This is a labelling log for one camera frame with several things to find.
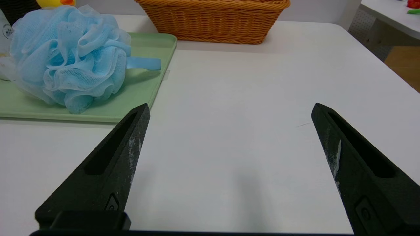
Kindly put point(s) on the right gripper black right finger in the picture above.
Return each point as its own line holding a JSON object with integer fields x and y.
{"x": 377, "y": 196}

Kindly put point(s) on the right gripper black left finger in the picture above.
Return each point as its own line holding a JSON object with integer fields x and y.
{"x": 105, "y": 177}

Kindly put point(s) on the blue mesh bath loofah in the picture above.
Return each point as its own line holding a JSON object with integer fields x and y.
{"x": 69, "y": 59}

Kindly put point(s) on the white bottle with blue cap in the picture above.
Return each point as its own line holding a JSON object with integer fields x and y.
{"x": 5, "y": 36}

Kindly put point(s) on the yellow duck scooter toy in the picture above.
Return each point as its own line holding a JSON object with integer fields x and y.
{"x": 52, "y": 2}

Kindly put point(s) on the dark brown wicker basket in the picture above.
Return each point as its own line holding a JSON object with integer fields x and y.
{"x": 19, "y": 9}

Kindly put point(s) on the orange wicker basket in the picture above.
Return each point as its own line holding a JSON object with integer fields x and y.
{"x": 213, "y": 23}

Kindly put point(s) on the green plastic tray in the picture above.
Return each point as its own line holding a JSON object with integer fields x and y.
{"x": 144, "y": 85}

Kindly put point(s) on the perforated table side panel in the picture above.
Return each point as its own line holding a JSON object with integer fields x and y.
{"x": 361, "y": 29}

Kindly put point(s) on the white side table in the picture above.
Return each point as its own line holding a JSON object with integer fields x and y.
{"x": 387, "y": 13}

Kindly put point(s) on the red toy fruit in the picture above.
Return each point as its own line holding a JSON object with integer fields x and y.
{"x": 414, "y": 3}

